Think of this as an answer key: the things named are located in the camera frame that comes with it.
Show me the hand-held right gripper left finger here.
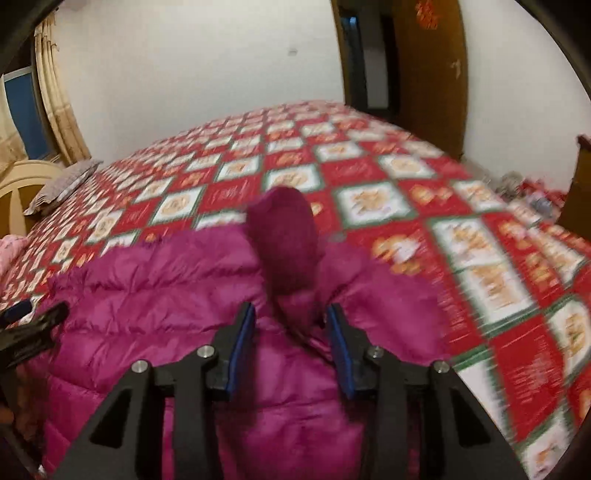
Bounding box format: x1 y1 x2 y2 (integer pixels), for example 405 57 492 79
39 302 257 480

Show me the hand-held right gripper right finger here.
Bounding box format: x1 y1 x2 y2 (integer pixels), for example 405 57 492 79
325 303 530 480

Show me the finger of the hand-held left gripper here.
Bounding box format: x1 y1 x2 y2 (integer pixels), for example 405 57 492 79
0 301 71 371
0 301 34 326

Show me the purple down jacket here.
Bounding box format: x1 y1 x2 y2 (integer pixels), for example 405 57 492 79
18 186 451 480

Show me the pile of clothes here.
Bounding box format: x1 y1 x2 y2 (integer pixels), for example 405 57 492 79
494 171 568 214

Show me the folded pink floral blanket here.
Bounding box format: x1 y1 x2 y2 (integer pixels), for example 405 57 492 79
0 234 29 278

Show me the cream wooden headboard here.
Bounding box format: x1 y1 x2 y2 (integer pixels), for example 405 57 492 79
0 159 65 238

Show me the grey patterned pillow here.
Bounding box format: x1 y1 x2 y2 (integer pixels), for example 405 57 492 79
23 159 105 217

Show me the wide beige floral curtain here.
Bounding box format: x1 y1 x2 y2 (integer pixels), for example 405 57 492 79
0 88 25 177

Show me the bed with red patterned cover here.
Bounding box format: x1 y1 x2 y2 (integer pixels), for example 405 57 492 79
0 99 591 480

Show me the window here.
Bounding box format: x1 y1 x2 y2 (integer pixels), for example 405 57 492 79
2 65 54 162

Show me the narrow beige floral curtain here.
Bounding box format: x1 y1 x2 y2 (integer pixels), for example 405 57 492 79
34 14 91 167

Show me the brown wooden door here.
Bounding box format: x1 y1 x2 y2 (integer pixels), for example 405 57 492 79
392 0 467 162

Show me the brown wooden cabinet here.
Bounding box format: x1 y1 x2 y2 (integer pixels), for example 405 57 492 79
570 135 591 227

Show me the red paper door decoration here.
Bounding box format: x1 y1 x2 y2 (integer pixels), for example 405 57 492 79
414 0 439 31

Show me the brown door frame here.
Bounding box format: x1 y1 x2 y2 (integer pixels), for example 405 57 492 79
330 0 402 121

